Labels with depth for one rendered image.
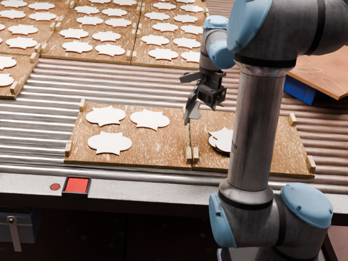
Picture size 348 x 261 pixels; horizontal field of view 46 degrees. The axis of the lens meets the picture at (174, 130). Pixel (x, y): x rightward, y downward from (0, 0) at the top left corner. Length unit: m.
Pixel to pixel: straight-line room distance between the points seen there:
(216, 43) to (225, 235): 0.52
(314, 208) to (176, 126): 0.74
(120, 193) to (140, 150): 0.20
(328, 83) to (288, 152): 0.43
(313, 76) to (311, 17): 1.07
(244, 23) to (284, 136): 0.90
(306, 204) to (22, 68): 1.37
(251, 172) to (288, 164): 0.62
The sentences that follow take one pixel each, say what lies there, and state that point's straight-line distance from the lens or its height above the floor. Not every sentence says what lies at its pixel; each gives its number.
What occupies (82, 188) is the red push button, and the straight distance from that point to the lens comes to 1.26.
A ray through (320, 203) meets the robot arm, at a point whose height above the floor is 1.19.
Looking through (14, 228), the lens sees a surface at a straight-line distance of 1.37.
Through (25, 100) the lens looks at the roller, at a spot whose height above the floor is 0.92.
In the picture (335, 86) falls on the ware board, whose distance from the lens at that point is 1.79.
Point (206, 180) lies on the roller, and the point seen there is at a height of 0.92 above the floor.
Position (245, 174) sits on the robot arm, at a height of 1.26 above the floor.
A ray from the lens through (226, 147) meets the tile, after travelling 1.40.
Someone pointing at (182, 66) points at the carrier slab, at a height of 0.93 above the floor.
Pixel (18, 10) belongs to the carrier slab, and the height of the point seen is 0.94.
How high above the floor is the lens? 1.79
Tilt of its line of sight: 35 degrees down
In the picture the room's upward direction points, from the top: 6 degrees clockwise
